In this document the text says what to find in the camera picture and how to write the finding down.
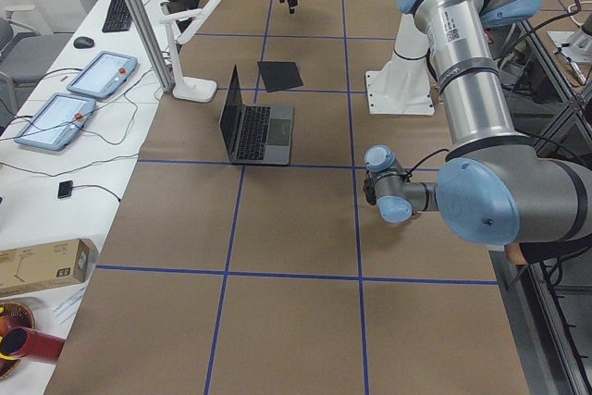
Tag black mouse pad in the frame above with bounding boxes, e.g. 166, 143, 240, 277
257, 61, 303, 93

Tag grey laptop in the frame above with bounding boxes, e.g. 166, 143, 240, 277
219, 67, 294, 166

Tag white desk lamp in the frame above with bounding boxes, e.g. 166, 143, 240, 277
159, 0, 221, 103

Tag black computer mouse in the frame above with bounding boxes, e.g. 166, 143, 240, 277
73, 36, 95, 49

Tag blue tape grid lines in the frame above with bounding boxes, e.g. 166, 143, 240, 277
81, 0, 524, 394

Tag black keyboard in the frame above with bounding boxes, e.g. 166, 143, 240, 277
102, 0, 132, 33

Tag far teach pendant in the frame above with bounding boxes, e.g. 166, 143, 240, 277
67, 51, 138, 100

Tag teach pendant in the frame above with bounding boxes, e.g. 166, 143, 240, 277
15, 93, 96, 152
67, 51, 138, 100

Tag near teach pendant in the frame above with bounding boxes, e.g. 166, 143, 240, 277
15, 93, 96, 152

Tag small black puck device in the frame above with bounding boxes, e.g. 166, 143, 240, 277
57, 180, 74, 199

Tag cardboard box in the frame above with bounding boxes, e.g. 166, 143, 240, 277
1, 239, 98, 298

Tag woven basket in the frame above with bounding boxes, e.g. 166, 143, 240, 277
0, 301, 36, 380

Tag red cylinder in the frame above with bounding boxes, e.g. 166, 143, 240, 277
1, 327, 66, 364

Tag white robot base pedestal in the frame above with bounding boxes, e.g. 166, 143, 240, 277
365, 14, 435, 117

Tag aluminium frame post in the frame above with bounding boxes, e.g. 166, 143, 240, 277
125, 0, 174, 93

